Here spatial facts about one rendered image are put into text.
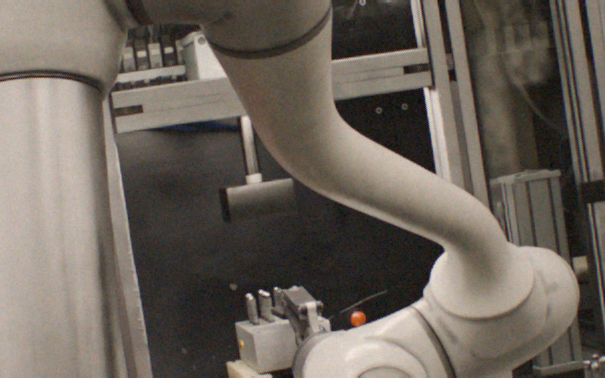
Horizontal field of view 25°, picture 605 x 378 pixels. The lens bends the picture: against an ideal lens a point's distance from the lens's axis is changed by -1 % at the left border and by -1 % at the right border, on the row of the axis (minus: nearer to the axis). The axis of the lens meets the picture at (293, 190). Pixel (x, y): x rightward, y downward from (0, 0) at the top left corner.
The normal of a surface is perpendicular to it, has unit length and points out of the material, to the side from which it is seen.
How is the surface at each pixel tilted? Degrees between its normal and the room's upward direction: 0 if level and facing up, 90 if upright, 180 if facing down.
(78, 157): 80
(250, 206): 90
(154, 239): 90
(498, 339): 119
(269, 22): 138
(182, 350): 90
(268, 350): 90
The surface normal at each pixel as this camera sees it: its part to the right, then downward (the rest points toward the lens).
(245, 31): -0.14, 0.81
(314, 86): 0.70, 0.52
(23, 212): -0.06, -0.24
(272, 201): 0.22, 0.02
